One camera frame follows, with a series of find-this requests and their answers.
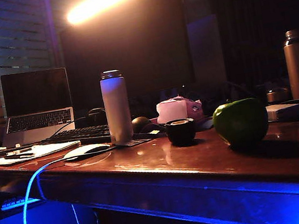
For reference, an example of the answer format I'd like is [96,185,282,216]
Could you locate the black keyboard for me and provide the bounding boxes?
[37,123,113,154]

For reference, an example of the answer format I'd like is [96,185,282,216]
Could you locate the black thermos bottle cap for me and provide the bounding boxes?
[164,116,199,149]

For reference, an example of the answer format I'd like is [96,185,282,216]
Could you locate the dark flat card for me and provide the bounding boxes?
[113,136,153,150]

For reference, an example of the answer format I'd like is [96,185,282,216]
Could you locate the white open thermos bottle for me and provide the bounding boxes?
[97,67,136,148]

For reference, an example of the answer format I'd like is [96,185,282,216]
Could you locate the white computer mouse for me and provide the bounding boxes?
[62,141,113,162]

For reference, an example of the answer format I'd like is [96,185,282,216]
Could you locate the backlit keyboard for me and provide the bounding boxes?
[0,192,43,213]

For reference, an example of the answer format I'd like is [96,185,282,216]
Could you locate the black pen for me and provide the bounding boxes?
[0,146,35,160]

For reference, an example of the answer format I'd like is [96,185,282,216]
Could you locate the pink white tissue pack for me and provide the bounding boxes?
[153,92,205,126]

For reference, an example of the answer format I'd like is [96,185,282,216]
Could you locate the dark round fruit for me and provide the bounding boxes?
[131,114,153,134]

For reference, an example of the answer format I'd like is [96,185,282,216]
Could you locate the small metal cup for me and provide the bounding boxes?
[266,86,292,105]

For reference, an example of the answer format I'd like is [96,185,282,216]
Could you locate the green apple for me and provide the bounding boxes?
[210,95,273,153]

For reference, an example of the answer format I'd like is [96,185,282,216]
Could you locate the glowing mouse cable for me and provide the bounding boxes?
[12,155,83,224]

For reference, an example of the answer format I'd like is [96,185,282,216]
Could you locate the window blinds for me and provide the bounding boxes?
[0,0,68,143]

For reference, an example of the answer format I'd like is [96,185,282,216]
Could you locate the white power adapter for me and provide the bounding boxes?
[264,100,299,125]

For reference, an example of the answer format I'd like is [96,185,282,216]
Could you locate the bright tube lamp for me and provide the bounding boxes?
[64,0,147,27]

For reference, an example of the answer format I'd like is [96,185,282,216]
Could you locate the silver laptop computer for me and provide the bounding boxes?
[0,64,78,149]

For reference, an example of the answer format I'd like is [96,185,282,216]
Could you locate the white paper notepad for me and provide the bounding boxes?
[0,137,83,167]

